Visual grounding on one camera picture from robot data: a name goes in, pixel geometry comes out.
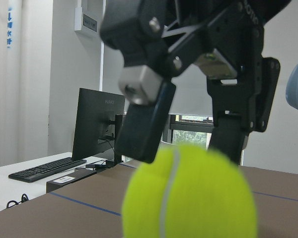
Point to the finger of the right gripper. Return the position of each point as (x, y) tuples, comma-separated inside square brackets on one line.
[(240, 81)]

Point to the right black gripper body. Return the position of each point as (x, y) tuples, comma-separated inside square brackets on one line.
[(181, 13)]

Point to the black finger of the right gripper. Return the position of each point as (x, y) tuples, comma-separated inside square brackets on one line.
[(137, 29)]

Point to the yellow tennis ball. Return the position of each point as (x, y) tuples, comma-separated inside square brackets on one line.
[(189, 192)]

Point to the black computer monitor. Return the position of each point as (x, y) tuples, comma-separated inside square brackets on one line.
[(95, 122)]

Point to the dark brown box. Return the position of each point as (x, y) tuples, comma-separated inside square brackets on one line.
[(68, 179)]

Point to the black keyboard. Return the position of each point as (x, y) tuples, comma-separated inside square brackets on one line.
[(45, 170)]

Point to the white wall box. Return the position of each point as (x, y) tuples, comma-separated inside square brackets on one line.
[(87, 17)]

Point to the blue wall sign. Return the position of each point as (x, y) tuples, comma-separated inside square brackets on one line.
[(9, 27)]

